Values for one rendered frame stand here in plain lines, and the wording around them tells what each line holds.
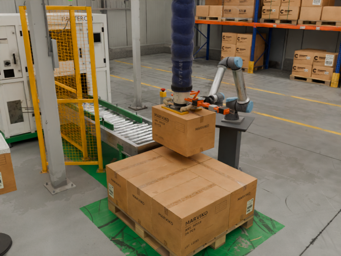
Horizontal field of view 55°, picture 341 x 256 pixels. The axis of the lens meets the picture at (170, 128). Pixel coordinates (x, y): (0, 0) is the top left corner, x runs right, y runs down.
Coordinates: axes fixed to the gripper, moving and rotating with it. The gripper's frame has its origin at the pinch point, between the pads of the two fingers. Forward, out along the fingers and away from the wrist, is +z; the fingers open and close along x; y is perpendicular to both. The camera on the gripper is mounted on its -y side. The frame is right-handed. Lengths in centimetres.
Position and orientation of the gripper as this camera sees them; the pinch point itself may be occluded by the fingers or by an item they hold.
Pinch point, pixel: (199, 102)
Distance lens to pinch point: 332.1
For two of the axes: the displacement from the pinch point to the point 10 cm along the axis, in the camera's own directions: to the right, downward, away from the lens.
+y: -6.4, -2.7, 7.2
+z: -7.7, 2.2, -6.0
